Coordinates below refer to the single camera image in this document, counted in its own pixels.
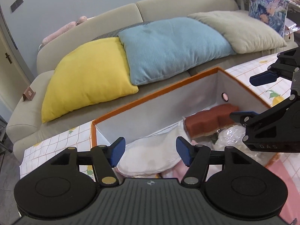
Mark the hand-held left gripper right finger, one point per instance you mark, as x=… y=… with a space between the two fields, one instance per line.
x=184 y=151

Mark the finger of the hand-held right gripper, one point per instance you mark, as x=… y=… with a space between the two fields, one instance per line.
x=248 y=118
x=263 y=77

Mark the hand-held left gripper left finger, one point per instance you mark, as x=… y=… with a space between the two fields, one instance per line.
x=117 y=151

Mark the clear plastic bag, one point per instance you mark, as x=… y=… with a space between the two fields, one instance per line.
x=230 y=137

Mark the white cloth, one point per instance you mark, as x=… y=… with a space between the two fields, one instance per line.
x=150 y=154

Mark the red-brown sponge block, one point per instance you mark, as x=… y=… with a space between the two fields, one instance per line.
x=206 y=121

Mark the orange cardboard box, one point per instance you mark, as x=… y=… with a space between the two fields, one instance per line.
x=152 y=107

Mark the beige pillow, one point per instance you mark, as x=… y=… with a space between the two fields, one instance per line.
x=243 y=31

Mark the plastic sleeve with papers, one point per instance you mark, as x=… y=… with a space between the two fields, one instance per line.
x=291 y=29

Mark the checked lemon print tablecloth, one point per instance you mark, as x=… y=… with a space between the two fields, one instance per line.
x=61 y=138

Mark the printed paper bag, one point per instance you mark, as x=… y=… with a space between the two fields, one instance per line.
x=267 y=9

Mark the yellow pillow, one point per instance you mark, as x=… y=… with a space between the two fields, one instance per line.
x=86 y=75

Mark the blue pillow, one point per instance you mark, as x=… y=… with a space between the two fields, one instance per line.
x=173 y=46

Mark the small brown stand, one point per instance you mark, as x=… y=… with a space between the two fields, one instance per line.
x=29 y=93

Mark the black step ladder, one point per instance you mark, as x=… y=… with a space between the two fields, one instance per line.
x=3 y=133

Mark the striped cushion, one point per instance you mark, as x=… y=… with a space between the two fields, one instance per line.
x=110 y=34

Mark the cream door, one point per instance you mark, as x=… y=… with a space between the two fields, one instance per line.
x=14 y=79

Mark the beige sofa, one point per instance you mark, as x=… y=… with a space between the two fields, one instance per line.
x=112 y=21

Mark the pink plush toy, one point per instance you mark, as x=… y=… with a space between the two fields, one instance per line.
x=63 y=28

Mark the dark wall switch panel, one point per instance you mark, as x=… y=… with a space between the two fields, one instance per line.
x=16 y=3

